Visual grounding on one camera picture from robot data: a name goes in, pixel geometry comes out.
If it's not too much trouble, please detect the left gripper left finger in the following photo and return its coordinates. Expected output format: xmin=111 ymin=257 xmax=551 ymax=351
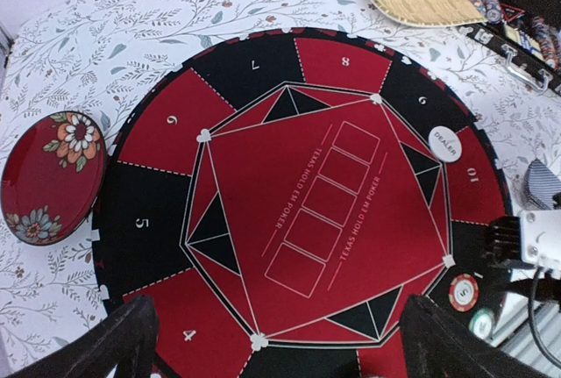
xmin=1 ymin=296 xmax=160 ymax=377

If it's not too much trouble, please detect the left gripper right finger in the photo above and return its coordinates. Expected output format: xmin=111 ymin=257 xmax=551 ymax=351
xmin=400 ymin=296 xmax=544 ymax=378

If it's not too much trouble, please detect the green poker chip stack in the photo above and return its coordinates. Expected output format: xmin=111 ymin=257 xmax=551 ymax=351
xmin=468 ymin=308 xmax=495 ymax=339

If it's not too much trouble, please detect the red white poker chip stack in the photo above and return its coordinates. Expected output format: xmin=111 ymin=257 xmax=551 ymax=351
xmin=448 ymin=274 xmax=479 ymax=312

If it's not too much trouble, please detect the white dealer button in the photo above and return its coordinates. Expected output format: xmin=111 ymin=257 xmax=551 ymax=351
xmin=428 ymin=125 xmax=462 ymax=163

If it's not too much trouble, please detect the round red black poker mat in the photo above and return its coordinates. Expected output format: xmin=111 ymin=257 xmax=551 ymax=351
xmin=92 ymin=28 xmax=510 ymax=377

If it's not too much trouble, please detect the blue Texas Hold'em card box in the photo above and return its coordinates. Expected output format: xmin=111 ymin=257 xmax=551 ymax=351
xmin=504 ymin=25 xmax=541 ymax=55

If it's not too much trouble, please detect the red floral round dish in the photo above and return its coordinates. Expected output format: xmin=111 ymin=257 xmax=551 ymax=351
xmin=1 ymin=111 xmax=107 ymax=246

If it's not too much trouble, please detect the right multicolour chip row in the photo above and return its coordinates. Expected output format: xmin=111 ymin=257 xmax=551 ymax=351
xmin=531 ymin=16 xmax=559 ymax=70

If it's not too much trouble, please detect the red triangular all-in marker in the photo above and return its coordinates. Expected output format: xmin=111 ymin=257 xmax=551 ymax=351
xmin=501 ymin=4 xmax=525 ymax=23

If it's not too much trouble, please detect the middle long chip row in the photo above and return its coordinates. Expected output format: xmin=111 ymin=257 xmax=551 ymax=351
xmin=482 ymin=0 xmax=503 ymax=25

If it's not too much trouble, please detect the black poker set case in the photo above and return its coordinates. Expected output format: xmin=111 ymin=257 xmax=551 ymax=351
xmin=459 ymin=0 xmax=561 ymax=94

